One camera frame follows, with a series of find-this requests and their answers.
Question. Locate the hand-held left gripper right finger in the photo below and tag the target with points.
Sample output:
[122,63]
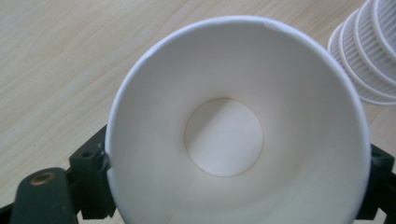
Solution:
[381,183]

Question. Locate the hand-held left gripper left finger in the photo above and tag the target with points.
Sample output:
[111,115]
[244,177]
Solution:
[90,180]

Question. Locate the stack of ribbed paper cups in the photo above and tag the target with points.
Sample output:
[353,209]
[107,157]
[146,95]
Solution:
[367,53]

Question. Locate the white paper cup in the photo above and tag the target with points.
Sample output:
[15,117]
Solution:
[224,137]

